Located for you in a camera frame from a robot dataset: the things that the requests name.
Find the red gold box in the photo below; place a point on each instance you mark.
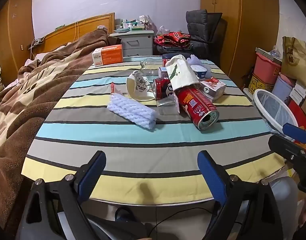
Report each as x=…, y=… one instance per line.
x=303, y=115

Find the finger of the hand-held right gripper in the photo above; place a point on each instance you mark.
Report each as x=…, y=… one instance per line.
x=297, y=132
x=284, y=143

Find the red soda can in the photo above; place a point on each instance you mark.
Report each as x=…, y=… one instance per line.
x=163, y=87

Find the grey striped tray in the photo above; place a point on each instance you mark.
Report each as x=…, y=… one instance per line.
x=268, y=55

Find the small white printed box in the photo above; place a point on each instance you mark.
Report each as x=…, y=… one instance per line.
x=163, y=73

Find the clear plastic bottle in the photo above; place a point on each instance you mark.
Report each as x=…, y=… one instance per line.
x=150, y=66

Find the white plastic bag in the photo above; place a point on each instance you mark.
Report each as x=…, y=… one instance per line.
x=163, y=30

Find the crushed printed paper cup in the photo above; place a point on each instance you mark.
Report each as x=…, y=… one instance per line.
x=138, y=86

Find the power strip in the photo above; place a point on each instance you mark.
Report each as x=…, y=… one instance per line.
x=36, y=42

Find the brown blanket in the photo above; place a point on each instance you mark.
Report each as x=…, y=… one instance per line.
x=30, y=105

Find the lavender cylinder box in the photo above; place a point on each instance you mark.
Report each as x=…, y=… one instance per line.
x=282, y=88

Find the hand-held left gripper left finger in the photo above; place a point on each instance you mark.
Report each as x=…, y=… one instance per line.
x=92, y=173

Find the pale purple plastic bag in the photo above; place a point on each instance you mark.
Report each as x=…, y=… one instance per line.
x=195, y=60

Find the white trash bin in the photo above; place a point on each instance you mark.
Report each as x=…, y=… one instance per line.
x=275, y=110

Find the group of bottles and boxes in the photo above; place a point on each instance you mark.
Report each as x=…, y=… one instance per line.
x=133, y=25

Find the red chip can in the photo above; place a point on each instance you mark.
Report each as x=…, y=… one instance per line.
x=195, y=105

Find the orange white box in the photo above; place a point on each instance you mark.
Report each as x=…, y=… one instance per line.
x=113, y=55

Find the wooden bed headboard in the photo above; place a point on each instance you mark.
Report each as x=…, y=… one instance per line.
x=68, y=35

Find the clear plastic cup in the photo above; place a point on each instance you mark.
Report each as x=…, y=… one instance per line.
x=168, y=101

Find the tall wooden wardrobe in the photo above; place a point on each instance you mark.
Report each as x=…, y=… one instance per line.
x=250, y=30

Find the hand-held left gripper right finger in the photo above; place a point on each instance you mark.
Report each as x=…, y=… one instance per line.
x=213, y=177

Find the brown paper bag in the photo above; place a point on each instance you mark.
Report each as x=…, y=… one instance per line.
x=295, y=60

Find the striped tablecloth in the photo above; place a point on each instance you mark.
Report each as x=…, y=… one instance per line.
x=143, y=140

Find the pink plastic bucket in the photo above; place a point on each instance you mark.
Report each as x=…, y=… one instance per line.
x=267, y=70

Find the small red white wrapper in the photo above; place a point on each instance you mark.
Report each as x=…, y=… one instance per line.
x=115, y=88

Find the grey nightstand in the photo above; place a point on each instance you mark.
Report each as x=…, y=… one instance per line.
x=138, y=43

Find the small red white carton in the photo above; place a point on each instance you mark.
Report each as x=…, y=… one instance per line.
x=213, y=87

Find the white paper bag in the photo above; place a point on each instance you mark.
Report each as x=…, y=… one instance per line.
x=183, y=72

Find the stack of white boxes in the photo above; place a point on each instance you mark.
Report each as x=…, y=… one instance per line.
x=299, y=92

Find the yellow patterned tin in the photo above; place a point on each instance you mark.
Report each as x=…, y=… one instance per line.
x=259, y=82

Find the grey quilted cushion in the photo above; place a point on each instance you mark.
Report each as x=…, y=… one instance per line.
x=196, y=23

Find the red plaid bag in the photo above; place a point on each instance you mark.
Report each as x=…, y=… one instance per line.
x=173, y=38

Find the narrow wooden cabinet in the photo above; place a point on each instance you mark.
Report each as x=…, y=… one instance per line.
x=15, y=30

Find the black office chair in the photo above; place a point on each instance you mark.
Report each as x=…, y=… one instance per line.
x=214, y=30

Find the white foam net sleeve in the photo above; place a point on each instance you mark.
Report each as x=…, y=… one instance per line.
x=133, y=110

